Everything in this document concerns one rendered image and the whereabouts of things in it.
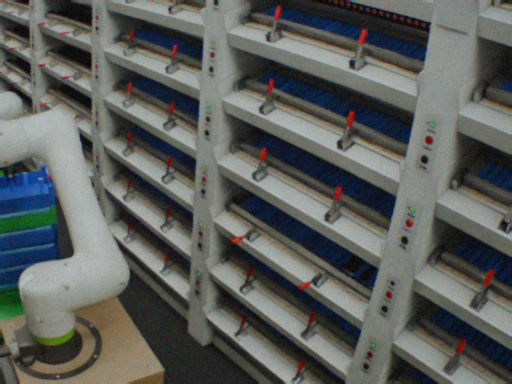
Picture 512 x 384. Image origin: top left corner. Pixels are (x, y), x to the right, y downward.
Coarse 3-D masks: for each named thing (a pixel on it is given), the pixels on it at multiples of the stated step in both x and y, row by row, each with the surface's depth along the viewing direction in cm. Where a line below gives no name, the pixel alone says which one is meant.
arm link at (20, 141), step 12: (0, 120) 139; (12, 120) 138; (0, 132) 133; (12, 132) 135; (24, 132) 136; (0, 144) 132; (12, 144) 134; (24, 144) 137; (0, 156) 134; (12, 156) 136; (24, 156) 139
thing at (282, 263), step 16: (240, 192) 177; (208, 208) 170; (224, 208) 175; (224, 224) 171; (240, 224) 169; (256, 240) 163; (256, 256) 164; (272, 256) 157; (288, 256) 156; (288, 272) 153; (304, 272) 151; (352, 272) 147; (320, 288) 145; (336, 288) 144; (336, 304) 141; (352, 304) 139; (368, 304) 132; (352, 320) 139
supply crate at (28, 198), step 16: (0, 176) 207; (16, 176) 210; (32, 176) 213; (0, 192) 206; (16, 192) 208; (32, 192) 209; (48, 192) 199; (0, 208) 192; (16, 208) 195; (32, 208) 198
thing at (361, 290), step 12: (240, 216) 170; (252, 216) 167; (264, 228) 163; (276, 240) 160; (288, 240) 157; (288, 252) 156; (300, 252) 153; (312, 264) 150; (324, 264) 148; (336, 276) 144; (360, 288) 139; (360, 300) 138
